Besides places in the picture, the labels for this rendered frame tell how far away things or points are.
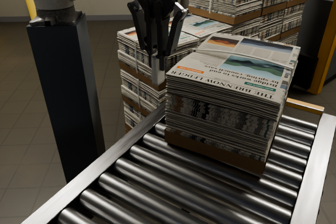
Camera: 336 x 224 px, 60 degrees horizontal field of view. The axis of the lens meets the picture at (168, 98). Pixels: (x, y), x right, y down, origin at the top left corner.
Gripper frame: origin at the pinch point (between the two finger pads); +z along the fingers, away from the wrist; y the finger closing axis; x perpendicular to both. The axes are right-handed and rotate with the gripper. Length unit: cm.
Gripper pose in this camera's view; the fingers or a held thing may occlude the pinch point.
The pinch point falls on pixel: (158, 68)
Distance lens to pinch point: 62.8
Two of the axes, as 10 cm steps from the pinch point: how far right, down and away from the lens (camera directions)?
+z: 0.0, 8.5, 5.2
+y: -8.5, -2.8, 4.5
